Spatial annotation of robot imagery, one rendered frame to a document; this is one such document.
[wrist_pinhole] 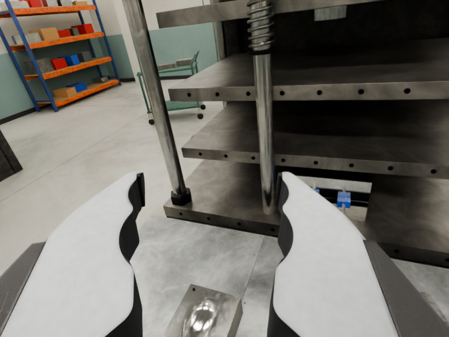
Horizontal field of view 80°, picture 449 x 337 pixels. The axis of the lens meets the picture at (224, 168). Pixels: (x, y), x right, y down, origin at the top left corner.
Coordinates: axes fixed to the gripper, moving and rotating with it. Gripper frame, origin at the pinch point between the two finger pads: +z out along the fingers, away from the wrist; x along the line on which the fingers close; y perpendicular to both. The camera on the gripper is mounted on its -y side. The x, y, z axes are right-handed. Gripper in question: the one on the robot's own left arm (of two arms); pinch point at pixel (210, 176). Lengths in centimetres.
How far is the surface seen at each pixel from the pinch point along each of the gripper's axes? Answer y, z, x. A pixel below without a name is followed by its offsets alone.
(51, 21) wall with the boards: 19, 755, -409
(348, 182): 45, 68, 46
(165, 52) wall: 92, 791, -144
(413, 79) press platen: 9, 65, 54
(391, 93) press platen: 13, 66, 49
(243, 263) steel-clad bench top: 65, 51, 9
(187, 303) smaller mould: 60, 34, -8
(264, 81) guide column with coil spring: 12, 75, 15
